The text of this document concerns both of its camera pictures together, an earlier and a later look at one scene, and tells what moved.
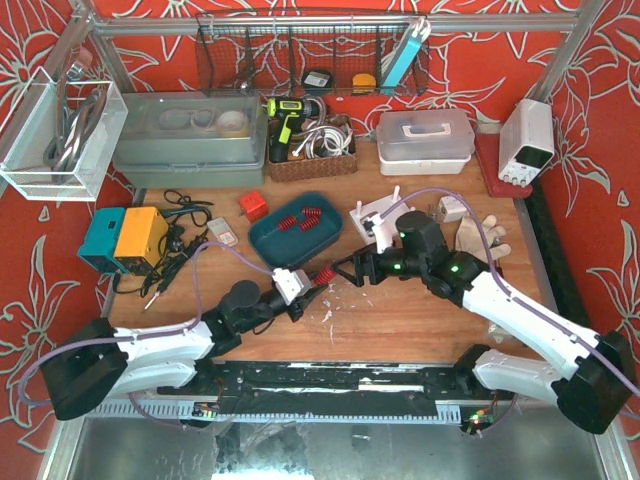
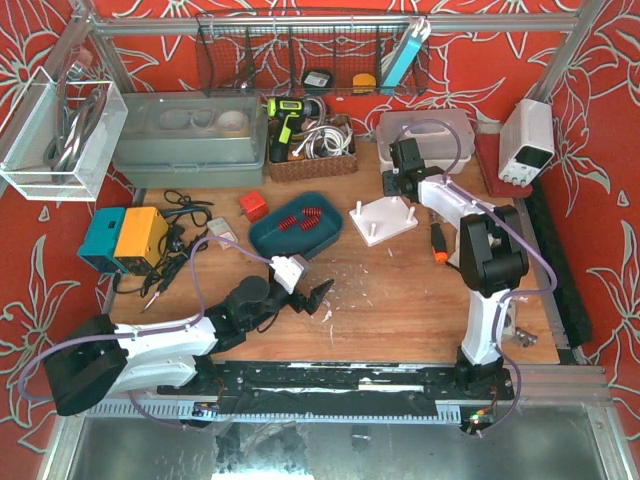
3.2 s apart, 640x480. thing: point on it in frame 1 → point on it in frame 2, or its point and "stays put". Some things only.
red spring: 309,223 stays put
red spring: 286,222 stays put
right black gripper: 363,265 → 391,183
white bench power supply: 526,140 stays put
